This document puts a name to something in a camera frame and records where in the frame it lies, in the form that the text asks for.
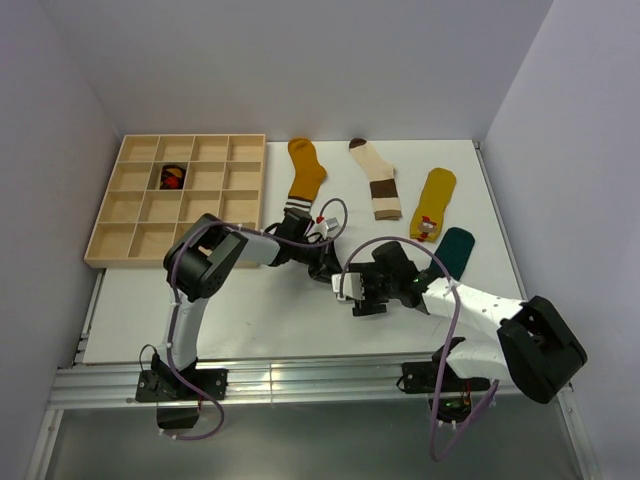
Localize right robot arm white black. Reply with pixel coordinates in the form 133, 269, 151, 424
332, 237, 588, 404

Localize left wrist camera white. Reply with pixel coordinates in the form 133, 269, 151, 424
314, 216, 342, 240

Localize cream sock brown stripes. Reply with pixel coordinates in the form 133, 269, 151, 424
348, 138, 402, 221

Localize yellow sock bear motif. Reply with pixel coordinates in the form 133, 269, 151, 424
409, 168, 457, 242

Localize mustard sock brown white stripes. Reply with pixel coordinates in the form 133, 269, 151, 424
284, 137, 327, 213

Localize black red yellow argyle sock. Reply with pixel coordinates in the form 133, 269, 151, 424
158, 164, 186, 190

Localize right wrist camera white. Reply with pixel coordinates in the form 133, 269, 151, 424
331, 272, 364, 302

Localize wooden compartment tray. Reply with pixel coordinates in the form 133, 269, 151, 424
84, 134, 266, 269

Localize aluminium rail frame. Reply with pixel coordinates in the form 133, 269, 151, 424
47, 142, 574, 411

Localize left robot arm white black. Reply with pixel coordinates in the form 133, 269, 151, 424
152, 208, 341, 399

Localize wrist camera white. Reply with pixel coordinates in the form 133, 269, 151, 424
331, 272, 364, 302
314, 216, 342, 240

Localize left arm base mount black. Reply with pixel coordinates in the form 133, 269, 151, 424
134, 368, 228, 432

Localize dark green sock bear motif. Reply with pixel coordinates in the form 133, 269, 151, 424
434, 227, 475, 280

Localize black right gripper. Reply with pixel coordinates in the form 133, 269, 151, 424
349, 261, 399, 316

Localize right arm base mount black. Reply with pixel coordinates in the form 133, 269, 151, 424
396, 361, 490, 424

